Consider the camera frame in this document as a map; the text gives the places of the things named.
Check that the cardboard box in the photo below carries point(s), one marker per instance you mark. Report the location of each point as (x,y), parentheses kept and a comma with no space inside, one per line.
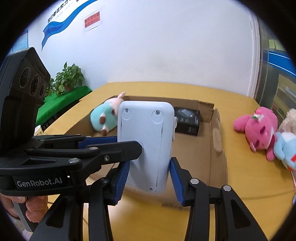
(202,155)

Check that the pig plush teal shirt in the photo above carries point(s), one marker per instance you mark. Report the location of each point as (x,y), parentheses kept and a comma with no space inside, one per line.
(104,117)

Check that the beige plush toy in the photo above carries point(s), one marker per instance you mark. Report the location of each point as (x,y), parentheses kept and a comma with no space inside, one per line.
(289,123)

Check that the blue wall banner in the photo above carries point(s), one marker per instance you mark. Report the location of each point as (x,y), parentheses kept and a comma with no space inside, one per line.
(54,27)

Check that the potted green plant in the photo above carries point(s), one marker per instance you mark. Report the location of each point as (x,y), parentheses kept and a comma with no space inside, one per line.
(67,79)

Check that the red wall notice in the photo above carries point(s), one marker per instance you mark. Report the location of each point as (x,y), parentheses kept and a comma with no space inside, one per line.
(91,21)

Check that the black product box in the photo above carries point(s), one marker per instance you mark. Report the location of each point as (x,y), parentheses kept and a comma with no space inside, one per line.
(188,121)

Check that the pink bear plush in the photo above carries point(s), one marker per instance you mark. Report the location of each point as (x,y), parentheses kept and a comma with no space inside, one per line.
(260,130)

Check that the white power bank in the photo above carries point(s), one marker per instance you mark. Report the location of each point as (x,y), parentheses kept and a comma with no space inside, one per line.
(152,124)

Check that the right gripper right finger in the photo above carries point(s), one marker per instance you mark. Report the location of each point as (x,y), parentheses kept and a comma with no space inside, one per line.
(233,220)

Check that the green cloth table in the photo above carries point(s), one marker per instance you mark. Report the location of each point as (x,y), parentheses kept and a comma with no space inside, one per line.
(53,104)

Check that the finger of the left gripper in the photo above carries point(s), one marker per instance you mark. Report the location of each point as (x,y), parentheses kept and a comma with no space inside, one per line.
(115,150)
(96,140)

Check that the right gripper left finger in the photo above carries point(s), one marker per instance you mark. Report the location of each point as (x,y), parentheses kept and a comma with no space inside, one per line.
(64,220)

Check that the person's left hand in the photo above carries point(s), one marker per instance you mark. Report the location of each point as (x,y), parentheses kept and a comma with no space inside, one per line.
(37,206)

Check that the light blue plush toy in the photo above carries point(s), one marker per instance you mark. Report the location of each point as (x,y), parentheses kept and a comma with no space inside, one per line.
(284,149)

